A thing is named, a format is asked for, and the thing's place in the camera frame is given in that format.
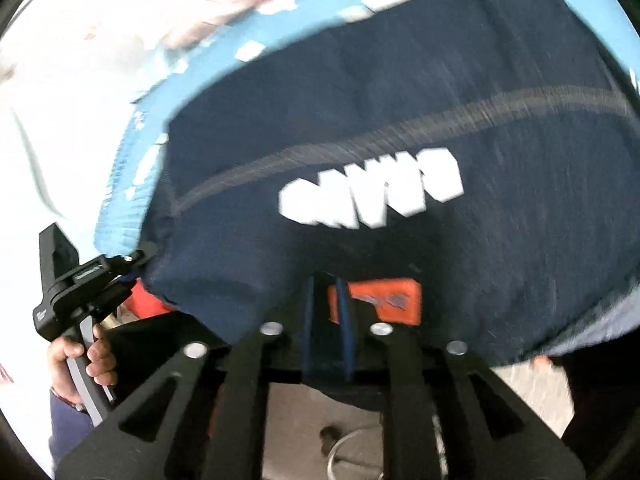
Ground teal quilted bedspread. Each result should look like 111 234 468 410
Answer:
93 0 639 256

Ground left hand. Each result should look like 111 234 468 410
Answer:
47 324 117 405

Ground dark blue denim jeans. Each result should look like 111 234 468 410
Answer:
141 0 639 365

